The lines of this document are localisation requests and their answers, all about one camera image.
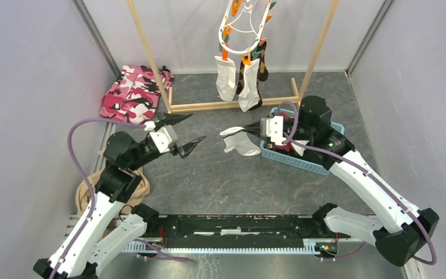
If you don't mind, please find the white plastic clip hanger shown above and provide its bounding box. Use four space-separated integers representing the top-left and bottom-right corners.
218 1 276 65

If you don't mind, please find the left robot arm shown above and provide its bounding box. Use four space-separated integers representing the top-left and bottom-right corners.
33 112 204 278

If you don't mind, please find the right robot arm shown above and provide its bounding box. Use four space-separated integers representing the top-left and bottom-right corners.
238 95 440 267

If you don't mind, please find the blue plastic basket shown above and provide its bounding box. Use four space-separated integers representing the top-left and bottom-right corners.
260 109 345 176

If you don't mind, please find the red striped sock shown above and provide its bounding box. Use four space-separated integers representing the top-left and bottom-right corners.
275 142 296 156

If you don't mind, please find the pink camouflage cloth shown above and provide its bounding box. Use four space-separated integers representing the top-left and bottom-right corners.
99 65 161 124

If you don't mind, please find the beige cloth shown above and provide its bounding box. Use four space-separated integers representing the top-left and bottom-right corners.
75 167 150 219

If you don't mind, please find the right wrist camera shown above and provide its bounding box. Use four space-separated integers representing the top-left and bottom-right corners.
261 116 286 146

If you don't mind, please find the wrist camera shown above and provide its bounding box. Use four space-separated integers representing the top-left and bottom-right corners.
144 121 178 153
261 116 286 146

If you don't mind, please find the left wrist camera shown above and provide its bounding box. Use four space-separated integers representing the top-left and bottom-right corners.
144 121 178 153

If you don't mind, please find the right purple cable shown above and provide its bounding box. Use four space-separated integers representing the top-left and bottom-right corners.
275 101 438 266

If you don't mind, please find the purple cable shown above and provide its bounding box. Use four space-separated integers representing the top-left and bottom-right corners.
275 101 438 266
48 117 191 279

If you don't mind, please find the wooden drying rack frame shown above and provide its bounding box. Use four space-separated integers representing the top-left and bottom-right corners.
126 1 340 113

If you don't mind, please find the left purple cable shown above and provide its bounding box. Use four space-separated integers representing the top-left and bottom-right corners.
48 117 191 279

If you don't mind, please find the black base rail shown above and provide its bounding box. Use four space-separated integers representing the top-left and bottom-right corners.
142 214 336 249

